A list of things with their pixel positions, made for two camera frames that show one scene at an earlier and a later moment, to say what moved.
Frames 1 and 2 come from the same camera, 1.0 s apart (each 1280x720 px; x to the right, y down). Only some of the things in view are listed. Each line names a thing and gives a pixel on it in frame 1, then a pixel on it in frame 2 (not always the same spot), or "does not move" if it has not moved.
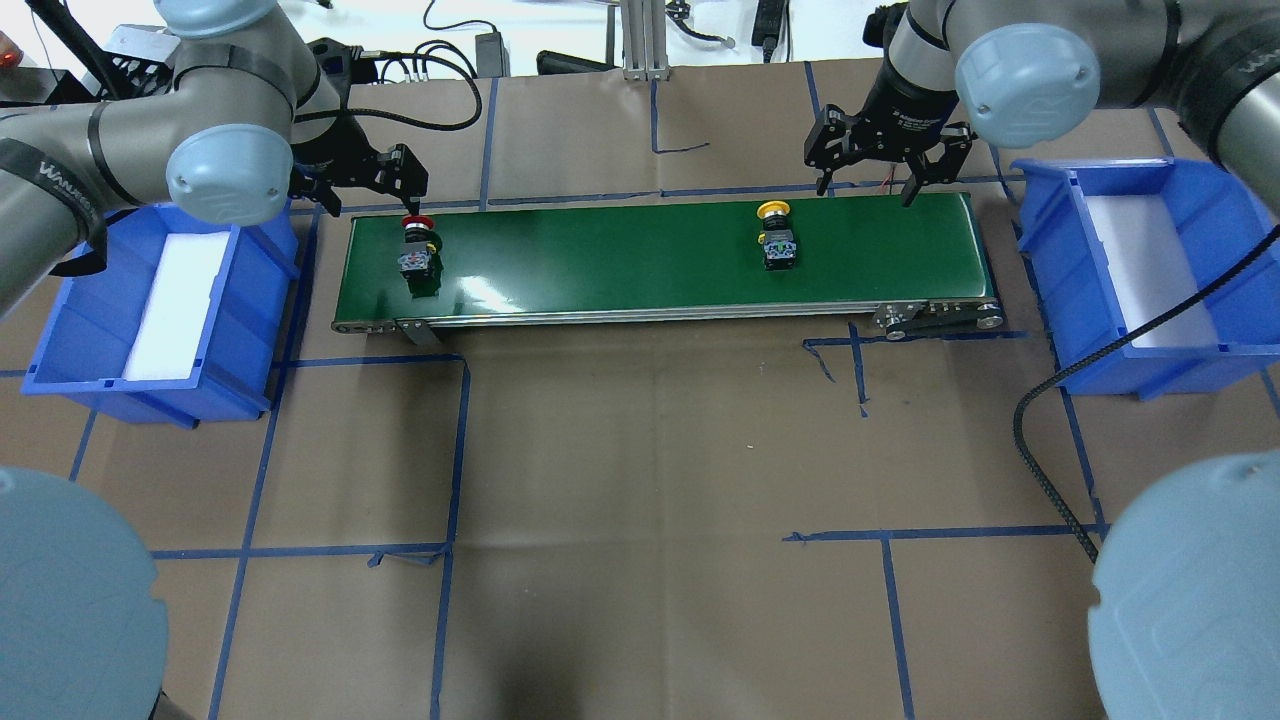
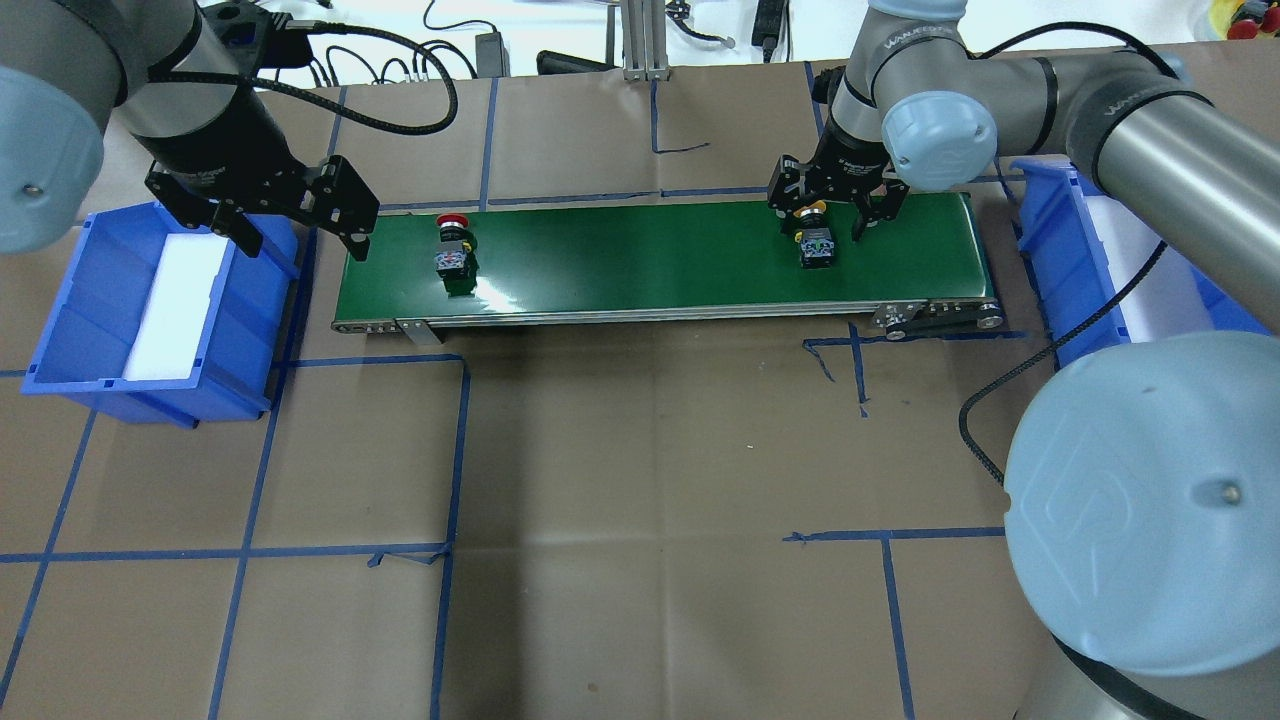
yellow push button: [777, 239] → [816, 240]
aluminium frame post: [644, 47] does not move
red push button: [420, 260] → [456, 259]
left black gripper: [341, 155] → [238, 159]
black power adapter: [492, 56] does not move
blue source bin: [181, 324] does not move
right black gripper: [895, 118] → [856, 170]
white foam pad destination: [1149, 269] does not move
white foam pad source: [168, 335] does not move
